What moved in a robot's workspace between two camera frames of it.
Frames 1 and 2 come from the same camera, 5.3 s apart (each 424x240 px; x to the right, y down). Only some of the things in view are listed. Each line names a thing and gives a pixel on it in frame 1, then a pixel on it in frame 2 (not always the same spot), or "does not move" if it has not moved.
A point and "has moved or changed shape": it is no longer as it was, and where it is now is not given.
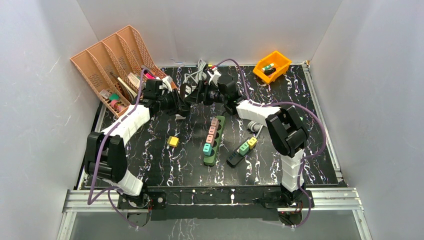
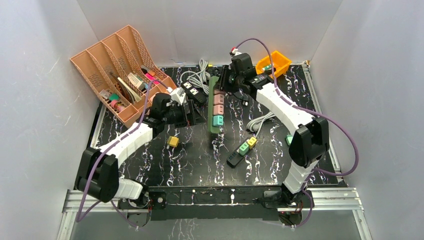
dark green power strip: (212, 140) has moved or changed shape
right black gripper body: (212, 94) to (229, 81)
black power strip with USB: (234, 158) does not move
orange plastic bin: (271, 67) does not move
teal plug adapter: (207, 149) to (218, 120)
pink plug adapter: (210, 139) has moved or changed shape
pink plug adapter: (215, 122) has moved or changed shape
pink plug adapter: (212, 130) to (218, 109)
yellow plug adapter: (173, 141) does not move
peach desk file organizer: (119, 68) does not move
